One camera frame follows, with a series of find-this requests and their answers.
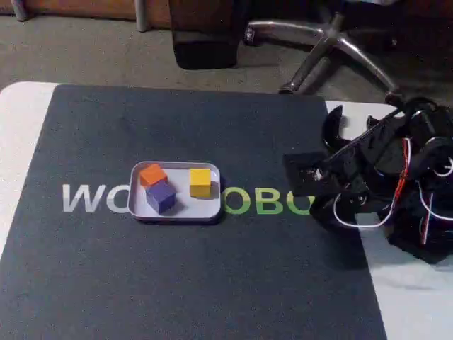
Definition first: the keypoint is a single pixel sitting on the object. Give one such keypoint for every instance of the black square camera box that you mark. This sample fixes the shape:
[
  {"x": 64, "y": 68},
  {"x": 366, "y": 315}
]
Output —
[{"x": 301, "y": 173}]

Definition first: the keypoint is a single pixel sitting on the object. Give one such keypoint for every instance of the orange cube block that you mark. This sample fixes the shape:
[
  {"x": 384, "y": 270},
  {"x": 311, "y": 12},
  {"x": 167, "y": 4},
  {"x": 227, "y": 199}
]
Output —
[{"x": 152, "y": 174}]

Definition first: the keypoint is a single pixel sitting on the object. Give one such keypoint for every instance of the white rectangular tray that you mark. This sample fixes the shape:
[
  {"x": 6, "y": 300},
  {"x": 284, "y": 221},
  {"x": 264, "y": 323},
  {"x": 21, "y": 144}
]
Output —
[{"x": 184, "y": 212}]

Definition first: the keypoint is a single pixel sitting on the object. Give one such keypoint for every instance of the dark mat with printed letters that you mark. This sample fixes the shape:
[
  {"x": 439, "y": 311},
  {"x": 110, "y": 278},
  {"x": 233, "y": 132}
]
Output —
[{"x": 177, "y": 276}]

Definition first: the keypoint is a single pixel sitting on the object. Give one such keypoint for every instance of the black bin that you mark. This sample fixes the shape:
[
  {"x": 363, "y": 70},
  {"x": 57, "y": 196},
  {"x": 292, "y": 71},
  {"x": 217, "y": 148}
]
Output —
[{"x": 205, "y": 39}]

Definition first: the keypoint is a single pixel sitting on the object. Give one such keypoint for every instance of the purple cube block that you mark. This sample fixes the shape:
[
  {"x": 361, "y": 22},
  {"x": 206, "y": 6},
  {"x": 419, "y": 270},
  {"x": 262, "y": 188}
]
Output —
[{"x": 161, "y": 198}]

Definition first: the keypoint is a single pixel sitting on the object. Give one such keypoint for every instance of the yellow cube block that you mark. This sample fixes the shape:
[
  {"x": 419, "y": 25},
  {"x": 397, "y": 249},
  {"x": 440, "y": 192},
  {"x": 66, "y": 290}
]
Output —
[{"x": 200, "y": 182}]

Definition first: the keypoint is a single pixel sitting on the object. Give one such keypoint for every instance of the grey metal leg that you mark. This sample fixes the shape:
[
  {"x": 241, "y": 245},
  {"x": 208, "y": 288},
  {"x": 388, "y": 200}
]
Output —
[
  {"x": 20, "y": 8},
  {"x": 143, "y": 16}
]

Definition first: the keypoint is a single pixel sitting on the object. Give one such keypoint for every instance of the chrome office chair base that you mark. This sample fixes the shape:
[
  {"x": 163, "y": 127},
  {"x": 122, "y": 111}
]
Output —
[{"x": 332, "y": 46}]

